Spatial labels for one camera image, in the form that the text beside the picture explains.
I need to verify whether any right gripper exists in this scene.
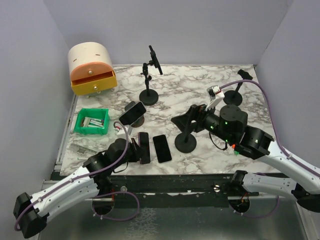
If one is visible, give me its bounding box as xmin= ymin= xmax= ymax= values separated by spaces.
xmin=171 ymin=99 xmax=234 ymax=144

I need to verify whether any yellow lower drawer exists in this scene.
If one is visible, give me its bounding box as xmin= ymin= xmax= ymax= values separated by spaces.
xmin=71 ymin=71 xmax=118 ymax=96

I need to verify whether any black front rail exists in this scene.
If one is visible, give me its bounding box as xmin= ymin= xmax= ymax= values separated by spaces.
xmin=93 ymin=174 xmax=246 ymax=209

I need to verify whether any brown base phone stand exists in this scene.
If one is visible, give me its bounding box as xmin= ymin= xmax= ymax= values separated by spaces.
xmin=124 ymin=101 xmax=145 ymax=128

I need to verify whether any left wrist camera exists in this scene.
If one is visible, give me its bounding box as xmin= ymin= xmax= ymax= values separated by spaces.
xmin=116 ymin=125 xmax=133 ymax=139

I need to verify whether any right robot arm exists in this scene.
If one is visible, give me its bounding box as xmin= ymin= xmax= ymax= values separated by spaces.
xmin=171 ymin=104 xmax=320 ymax=213

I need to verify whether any black phone stand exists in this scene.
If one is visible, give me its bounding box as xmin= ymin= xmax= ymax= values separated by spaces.
xmin=223 ymin=69 xmax=253 ymax=106

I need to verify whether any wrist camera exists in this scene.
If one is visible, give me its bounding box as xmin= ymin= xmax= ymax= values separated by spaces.
xmin=116 ymin=125 xmax=133 ymax=139
xmin=205 ymin=85 xmax=225 ymax=111

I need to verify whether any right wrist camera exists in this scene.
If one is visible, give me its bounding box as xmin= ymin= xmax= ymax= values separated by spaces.
xmin=205 ymin=85 xmax=225 ymax=111

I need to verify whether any beige drawer cabinet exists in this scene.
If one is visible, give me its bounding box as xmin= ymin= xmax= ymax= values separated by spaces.
xmin=67 ymin=42 xmax=113 ymax=74

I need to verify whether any orange upper drawer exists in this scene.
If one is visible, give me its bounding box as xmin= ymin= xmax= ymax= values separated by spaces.
xmin=70 ymin=61 xmax=114 ymax=86

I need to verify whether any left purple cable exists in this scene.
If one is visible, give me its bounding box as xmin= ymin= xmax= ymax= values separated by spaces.
xmin=13 ymin=120 xmax=140 ymax=231

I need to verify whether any green plastic bin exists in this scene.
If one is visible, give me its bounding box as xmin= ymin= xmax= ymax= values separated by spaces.
xmin=73 ymin=108 xmax=110 ymax=135

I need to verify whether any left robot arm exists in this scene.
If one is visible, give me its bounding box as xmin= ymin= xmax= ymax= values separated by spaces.
xmin=13 ymin=138 xmax=145 ymax=239

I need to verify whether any grey black phone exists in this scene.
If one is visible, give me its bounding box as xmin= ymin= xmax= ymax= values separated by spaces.
xmin=152 ymin=134 xmax=172 ymax=164

